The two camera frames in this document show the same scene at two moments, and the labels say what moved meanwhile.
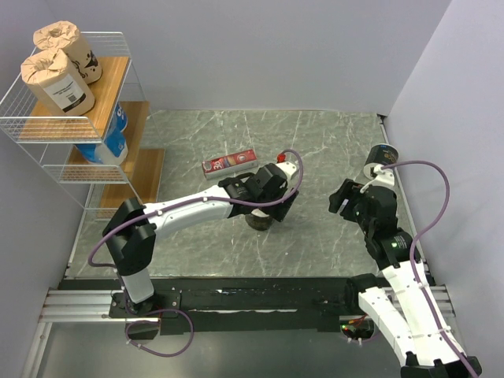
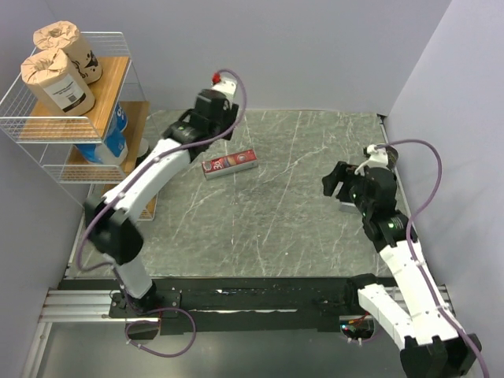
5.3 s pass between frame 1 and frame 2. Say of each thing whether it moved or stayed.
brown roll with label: stayed
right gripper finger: moved
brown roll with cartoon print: stayed
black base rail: stayed
